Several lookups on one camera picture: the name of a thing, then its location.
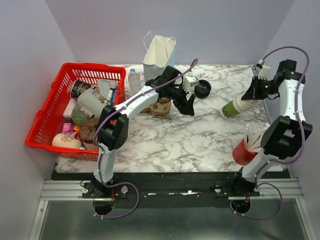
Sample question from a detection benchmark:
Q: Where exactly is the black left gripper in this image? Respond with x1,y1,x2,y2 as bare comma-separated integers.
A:
166,82,195,117

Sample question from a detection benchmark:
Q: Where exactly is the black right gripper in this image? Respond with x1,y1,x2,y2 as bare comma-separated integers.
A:
240,76,278,101

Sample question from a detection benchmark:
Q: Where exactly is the stack of green paper cups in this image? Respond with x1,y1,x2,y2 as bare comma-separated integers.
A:
220,96,258,119

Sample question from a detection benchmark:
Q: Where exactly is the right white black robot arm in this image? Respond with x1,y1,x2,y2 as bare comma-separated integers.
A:
230,59,313,196

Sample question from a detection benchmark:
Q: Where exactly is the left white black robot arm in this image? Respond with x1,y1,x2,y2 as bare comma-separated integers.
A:
91,60,197,198

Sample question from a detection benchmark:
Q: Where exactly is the brown pulp cup carrier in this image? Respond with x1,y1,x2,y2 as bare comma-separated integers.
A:
141,97,172,116

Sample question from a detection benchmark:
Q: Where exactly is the stack of black lids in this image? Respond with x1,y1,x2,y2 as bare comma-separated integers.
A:
194,79,212,99

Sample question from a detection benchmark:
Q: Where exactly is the light blue paper bag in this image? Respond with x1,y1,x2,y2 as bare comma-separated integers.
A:
142,31,177,83

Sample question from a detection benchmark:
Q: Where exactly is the clear plastic water bottle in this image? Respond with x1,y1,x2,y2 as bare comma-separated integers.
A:
128,68,142,95

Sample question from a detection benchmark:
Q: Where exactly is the blue flat package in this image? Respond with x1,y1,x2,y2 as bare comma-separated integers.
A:
108,86,119,107

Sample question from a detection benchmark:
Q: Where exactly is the red cup holder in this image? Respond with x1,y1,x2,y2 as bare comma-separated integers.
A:
232,140,257,166

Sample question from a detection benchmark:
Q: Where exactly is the grey crumpled bag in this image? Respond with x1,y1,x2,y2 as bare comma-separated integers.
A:
97,78,119,98

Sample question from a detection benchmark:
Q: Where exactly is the grey printed pouch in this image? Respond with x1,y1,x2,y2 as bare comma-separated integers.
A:
76,88,110,118

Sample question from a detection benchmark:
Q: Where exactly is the brown round package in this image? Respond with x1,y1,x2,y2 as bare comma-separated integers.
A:
79,118,99,143

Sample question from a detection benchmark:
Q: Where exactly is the black snack can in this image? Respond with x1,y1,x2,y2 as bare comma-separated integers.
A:
70,80,97,99

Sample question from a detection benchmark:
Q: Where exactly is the green round pouch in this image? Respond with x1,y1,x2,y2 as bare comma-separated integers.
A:
71,105,95,127

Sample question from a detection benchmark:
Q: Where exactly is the pink small box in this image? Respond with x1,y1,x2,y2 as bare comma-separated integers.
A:
62,122,75,136

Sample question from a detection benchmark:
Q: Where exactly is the beige round bun toy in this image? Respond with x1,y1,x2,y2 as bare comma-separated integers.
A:
51,133,83,149

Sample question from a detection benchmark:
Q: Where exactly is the red plastic basket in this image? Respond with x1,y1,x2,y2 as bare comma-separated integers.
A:
25,62,126,162

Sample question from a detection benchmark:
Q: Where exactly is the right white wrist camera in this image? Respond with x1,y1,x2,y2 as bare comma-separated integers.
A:
255,59,272,80

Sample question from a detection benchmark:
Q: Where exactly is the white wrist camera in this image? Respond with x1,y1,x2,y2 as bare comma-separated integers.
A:
182,75,200,93
255,59,272,80

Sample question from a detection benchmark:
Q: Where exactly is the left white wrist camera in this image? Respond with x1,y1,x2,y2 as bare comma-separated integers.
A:
182,75,200,93

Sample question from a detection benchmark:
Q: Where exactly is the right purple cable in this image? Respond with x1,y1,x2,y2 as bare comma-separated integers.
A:
229,46,311,221

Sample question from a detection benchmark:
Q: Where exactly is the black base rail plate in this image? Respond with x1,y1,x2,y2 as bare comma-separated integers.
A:
41,170,297,209

